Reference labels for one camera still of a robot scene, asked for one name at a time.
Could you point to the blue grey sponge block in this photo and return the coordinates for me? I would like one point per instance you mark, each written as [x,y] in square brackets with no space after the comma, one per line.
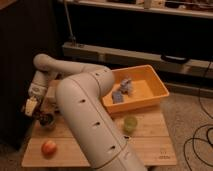
[117,97]

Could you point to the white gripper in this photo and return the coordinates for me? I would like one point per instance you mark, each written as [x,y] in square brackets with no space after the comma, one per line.
[35,90]

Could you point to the long grey metal rail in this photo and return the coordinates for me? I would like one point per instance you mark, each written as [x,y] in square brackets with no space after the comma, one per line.
[132,58]

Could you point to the green plastic cup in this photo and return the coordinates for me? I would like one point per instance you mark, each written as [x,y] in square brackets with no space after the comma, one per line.
[130,123]

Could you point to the metal stand pole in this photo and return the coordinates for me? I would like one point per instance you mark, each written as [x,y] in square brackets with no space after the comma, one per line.
[72,37]

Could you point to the metal cup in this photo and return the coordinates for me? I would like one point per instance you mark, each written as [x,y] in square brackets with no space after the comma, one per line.
[49,126]

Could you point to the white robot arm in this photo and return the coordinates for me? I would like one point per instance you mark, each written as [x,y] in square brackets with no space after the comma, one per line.
[78,98]

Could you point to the yellow plastic bin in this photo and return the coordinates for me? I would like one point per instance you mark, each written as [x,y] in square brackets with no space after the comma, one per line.
[147,89]

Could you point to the wooden shelf board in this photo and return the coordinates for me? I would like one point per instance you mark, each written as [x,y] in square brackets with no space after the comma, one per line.
[140,8]

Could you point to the dark purple grapes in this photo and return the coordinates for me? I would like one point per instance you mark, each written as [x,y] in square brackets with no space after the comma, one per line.
[46,118]

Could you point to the blue grey cloth toy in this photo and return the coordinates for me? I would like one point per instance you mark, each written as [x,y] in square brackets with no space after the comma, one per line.
[126,86]

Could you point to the red orange apple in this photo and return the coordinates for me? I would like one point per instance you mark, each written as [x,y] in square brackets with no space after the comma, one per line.
[49,147]

